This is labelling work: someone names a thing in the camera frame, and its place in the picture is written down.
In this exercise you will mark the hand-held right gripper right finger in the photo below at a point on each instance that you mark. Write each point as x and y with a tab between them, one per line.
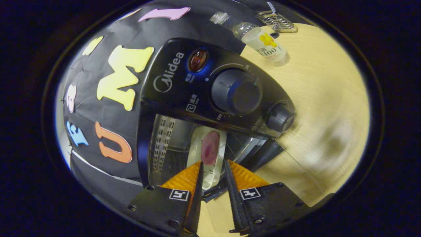
235	197

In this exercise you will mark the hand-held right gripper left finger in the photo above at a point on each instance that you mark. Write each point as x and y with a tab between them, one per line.
194	204

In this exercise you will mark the pink meat slice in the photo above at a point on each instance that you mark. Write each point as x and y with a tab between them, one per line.
210	148

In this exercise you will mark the white square plate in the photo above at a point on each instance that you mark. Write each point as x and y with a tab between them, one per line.
197	148

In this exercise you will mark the black electric oven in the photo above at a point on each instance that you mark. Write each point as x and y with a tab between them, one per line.
177	85

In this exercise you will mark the clear drink bottle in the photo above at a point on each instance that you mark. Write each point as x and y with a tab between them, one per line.
260	39

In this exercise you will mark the black bottle cap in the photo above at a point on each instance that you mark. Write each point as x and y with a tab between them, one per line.
275	34

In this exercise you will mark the metal mesh holder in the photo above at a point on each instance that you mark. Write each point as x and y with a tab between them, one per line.
276	21

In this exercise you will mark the metal spoon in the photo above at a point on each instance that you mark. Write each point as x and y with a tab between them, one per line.
271	7

